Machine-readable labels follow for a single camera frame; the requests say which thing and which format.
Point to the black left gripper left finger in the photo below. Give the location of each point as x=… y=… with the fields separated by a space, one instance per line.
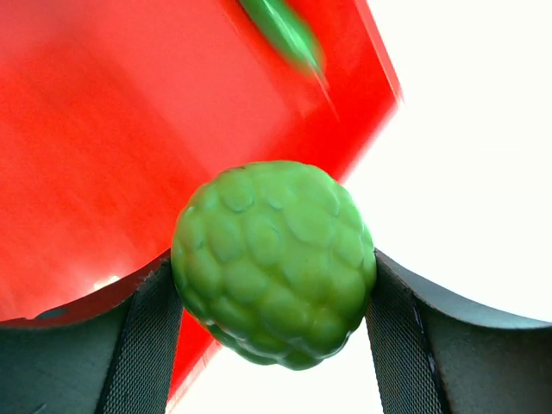
x=111 y=351

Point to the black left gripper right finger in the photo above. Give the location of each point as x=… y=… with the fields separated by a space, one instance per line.
x=435 y=351

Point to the green round lime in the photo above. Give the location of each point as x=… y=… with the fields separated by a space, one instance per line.
x=274 y=260

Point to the green chili pepper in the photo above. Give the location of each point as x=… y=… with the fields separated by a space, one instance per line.
x=291 y=37

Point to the red plastic tray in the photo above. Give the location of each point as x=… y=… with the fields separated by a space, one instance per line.
x=114 y=112

